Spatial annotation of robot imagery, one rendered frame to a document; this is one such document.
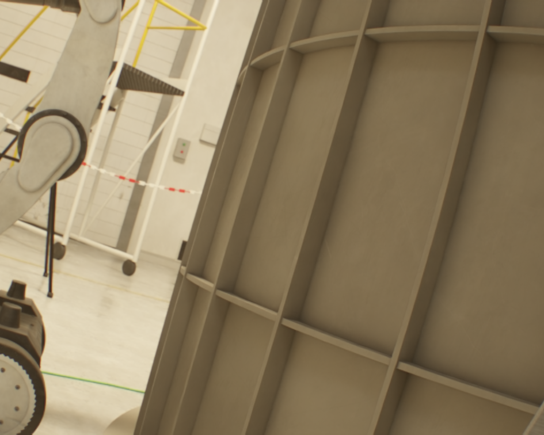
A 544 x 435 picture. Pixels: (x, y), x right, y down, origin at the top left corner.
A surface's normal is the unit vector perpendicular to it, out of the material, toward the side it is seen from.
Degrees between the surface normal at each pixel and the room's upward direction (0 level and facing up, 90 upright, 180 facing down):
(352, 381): 90
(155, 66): 90
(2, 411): 90
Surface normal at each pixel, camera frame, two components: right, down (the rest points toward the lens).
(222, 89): 0.40, 0.07
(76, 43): 0.08, 0.42
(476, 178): -0.67, -0.23
